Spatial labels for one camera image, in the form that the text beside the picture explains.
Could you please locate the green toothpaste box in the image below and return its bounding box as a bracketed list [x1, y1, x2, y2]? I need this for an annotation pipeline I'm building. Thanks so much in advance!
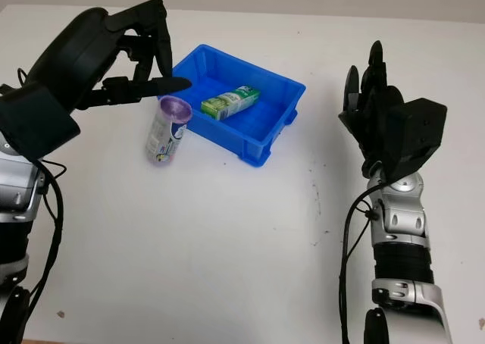
[200, 86, 261, 121]

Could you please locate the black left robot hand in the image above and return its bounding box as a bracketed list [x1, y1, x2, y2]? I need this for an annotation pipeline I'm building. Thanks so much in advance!
[26, 0, 192, 112]

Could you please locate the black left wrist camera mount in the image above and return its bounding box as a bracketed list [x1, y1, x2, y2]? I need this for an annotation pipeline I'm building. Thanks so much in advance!
[0, 81, 81, 162]

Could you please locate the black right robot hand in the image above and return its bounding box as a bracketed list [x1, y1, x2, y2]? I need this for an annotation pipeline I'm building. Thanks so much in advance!
[338, 40, 408, 178]

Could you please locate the blue plastic tray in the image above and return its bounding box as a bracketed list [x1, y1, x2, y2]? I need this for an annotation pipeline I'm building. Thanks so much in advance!
[157, 43, 307, 170]

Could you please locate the purple bag roll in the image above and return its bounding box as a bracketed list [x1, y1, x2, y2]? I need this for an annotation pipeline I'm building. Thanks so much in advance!
[145, 96, 192, 167]

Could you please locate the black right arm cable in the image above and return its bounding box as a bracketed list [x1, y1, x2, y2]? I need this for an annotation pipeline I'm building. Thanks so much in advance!
[336, 184, 380, 344]

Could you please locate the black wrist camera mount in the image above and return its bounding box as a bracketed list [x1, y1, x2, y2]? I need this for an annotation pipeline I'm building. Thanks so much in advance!
[388, 97, 448, 183]
[0, 81, 81, 162]

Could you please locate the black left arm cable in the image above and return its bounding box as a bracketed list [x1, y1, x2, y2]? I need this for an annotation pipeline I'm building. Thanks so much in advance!
[17, 67, 67, 341]

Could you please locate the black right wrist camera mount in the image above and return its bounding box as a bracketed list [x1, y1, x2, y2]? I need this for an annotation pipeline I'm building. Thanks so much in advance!
[388, 97, 448, 183]

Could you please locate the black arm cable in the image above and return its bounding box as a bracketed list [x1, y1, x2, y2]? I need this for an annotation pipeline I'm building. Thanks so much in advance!
[336, 184, 380, 344]
[17, 67, 67, 341]

